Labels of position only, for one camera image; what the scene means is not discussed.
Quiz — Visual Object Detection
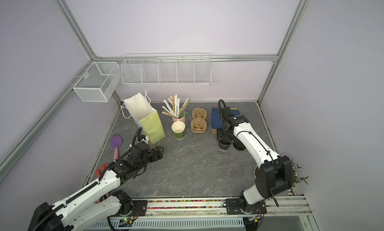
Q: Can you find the brown pulp cup carrier stack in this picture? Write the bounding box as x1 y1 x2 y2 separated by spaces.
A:
191 108 207 133

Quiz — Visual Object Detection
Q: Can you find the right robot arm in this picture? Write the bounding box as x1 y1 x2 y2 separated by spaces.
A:
217 106 293 212

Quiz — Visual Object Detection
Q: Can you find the green paper gift bag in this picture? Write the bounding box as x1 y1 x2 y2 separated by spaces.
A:
120 90 166 145

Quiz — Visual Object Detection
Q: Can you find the cardboard tray with napkins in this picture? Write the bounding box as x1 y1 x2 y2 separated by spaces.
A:
211 107 240 134

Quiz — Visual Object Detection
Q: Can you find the white wrapped straw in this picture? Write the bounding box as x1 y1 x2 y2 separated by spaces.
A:
174 95 179 118

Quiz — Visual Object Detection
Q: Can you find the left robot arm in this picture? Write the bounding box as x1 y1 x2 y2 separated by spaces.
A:
28 142 164 231

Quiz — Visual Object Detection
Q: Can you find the green paper cup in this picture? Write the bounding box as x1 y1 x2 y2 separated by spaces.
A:
171 121 186 140

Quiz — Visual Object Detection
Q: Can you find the black cup lid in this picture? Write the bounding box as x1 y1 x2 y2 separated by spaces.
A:
233 140 246 151

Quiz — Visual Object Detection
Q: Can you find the small white mesh basket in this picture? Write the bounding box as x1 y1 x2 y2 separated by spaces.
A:
73 61 122 103

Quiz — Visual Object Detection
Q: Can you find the pink metal straw bucket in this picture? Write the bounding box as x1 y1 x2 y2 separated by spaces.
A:
172 115 187 124

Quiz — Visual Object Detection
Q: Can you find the potted green plant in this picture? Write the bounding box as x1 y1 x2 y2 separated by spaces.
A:
254 161 309 190

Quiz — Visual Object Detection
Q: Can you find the black paper cup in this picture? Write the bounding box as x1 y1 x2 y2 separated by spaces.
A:
218 142 231 152

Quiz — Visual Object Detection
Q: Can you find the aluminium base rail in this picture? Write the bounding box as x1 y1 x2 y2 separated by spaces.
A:
52 196 320 231

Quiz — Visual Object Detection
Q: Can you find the wide white wire basket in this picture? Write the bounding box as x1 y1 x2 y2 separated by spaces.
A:
121 53 212 86

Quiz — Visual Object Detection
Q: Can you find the red handled tool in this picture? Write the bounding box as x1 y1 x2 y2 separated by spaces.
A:
96 163 109 178

